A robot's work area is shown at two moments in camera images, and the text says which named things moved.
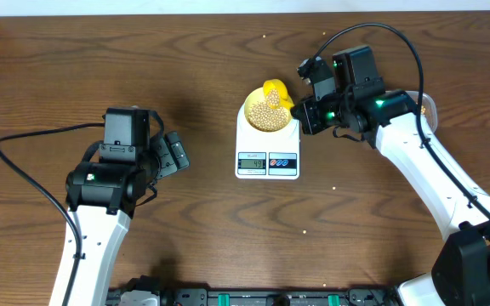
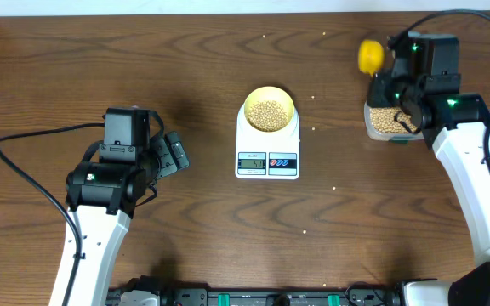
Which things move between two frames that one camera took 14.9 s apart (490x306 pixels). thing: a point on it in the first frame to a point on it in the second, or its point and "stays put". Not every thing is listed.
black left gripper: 169,164 stays put
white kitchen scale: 267,155 stays put
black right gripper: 310,123 to 375,97
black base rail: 204,297 stays put
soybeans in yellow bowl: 264,118 stays put
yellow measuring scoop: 285,100 to 371,56
